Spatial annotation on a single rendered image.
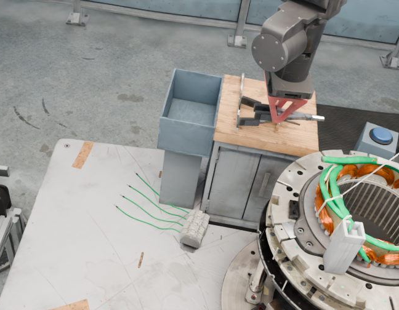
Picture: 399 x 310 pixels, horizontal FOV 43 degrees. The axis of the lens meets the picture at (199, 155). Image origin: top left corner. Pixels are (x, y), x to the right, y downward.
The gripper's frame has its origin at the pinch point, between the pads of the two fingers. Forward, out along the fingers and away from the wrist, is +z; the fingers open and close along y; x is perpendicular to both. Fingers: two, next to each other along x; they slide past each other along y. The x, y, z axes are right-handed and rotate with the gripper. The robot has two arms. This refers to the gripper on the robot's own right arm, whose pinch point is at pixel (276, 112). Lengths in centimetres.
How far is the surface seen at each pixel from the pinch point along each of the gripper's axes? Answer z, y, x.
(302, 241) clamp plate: 4.0, 23.8, 2.3
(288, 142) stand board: 8.2, -1.4, 4.5
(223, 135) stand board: 8.7, -2.4, -7.9
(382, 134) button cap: 10.4, -8.6, 25.9
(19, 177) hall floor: 117, -77, -77
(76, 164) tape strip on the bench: 37, -17, -39
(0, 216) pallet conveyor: 46, -6, -55
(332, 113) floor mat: 117, -140, 76
